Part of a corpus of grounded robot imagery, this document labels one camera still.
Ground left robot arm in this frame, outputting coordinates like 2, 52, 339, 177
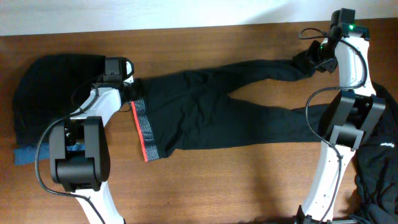
47, 57, 138, 223

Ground folded black garment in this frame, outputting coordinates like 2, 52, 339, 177
12, 54, 106, 146

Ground folded blue jeans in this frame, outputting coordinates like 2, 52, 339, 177
14, 142, 85, 166

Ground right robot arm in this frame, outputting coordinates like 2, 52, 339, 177
295, 8, 386, 223

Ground black shirt with logo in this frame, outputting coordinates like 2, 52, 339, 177
355, 83, 397, 223

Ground black leggings red-grey waistband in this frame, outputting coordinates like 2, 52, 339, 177
132, 55, 326, 161

